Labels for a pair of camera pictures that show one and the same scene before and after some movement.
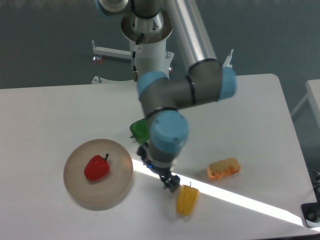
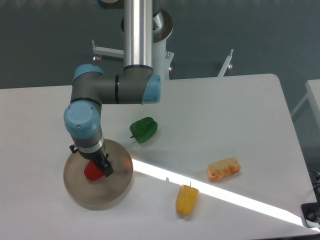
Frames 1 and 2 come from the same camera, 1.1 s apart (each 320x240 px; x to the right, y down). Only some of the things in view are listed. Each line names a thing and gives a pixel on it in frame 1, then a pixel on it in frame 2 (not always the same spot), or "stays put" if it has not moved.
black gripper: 170,180 -> 96,157
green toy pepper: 140,130 stays put
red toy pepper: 97,167 stays put
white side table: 312,87 stays put
